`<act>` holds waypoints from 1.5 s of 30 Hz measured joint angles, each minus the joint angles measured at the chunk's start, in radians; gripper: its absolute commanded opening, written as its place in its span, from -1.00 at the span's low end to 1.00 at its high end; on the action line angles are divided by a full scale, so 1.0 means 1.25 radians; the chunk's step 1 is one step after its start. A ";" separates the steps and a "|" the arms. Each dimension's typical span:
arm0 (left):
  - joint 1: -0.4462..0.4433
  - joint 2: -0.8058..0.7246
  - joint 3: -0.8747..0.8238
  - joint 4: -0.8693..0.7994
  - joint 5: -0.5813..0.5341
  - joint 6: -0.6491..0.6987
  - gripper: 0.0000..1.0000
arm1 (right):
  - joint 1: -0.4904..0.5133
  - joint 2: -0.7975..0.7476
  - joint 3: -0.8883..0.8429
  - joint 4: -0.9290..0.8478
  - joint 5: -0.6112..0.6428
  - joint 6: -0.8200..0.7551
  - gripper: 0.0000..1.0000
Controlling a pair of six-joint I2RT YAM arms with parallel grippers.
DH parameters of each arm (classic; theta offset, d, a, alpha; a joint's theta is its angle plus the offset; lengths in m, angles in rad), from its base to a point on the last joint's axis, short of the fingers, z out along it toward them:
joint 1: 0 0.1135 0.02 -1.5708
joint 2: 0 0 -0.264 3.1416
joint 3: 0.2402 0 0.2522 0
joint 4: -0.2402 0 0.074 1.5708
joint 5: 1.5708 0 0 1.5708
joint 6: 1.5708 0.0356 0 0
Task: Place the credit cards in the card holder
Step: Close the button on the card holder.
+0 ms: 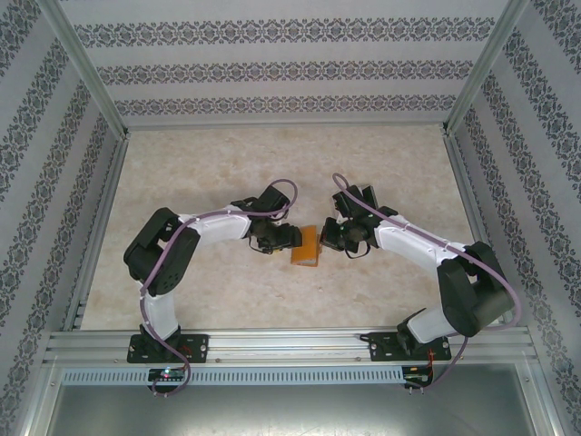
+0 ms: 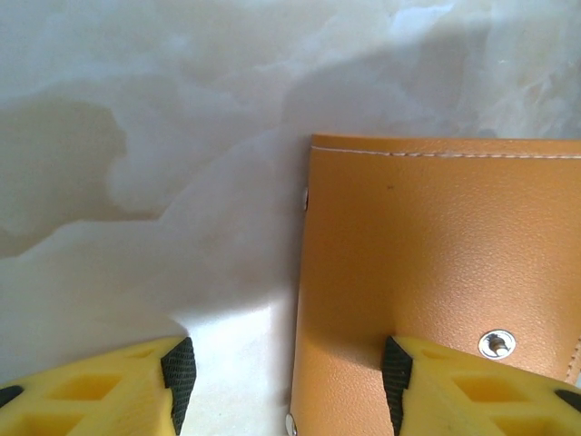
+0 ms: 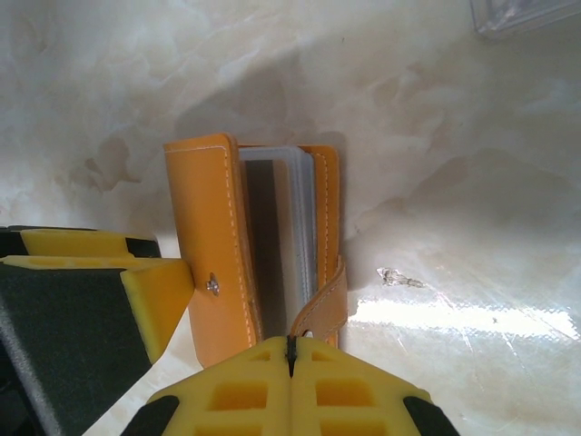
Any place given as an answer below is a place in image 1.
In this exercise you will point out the orange leather card holder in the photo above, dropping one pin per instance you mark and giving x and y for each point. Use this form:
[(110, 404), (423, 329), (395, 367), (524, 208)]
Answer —
[(308, 247)]

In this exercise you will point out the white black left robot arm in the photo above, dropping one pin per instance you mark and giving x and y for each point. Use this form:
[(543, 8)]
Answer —
[(156, 254)]

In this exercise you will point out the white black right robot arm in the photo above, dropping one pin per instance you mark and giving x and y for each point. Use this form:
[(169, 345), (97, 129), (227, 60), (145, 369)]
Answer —
[(467, 290)]

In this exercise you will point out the small green circuit board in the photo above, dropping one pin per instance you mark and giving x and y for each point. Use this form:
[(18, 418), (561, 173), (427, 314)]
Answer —
[(167, 374), (418, 379)]

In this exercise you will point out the grey metal panel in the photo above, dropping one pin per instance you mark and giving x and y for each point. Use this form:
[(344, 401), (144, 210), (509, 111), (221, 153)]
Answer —
[(272, 411)]

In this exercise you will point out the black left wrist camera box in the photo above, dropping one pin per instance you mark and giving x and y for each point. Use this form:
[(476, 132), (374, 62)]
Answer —
[(290, 236)]

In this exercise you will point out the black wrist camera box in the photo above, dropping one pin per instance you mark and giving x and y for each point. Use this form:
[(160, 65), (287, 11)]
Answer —
[(333, 234), (290, 236)]

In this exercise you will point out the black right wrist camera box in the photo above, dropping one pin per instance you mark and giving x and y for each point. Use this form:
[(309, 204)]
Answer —
[(333, 234)]

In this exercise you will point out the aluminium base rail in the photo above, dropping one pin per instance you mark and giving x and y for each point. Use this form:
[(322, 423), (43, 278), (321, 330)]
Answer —
[(281, 345)]

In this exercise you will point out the aluminium side rail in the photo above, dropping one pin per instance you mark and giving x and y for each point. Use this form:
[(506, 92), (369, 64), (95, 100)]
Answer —
[(97, 227)]

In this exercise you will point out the aluminium corner post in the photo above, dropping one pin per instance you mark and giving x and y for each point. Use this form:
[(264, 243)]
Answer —
[(485, 63), (86, 68)]

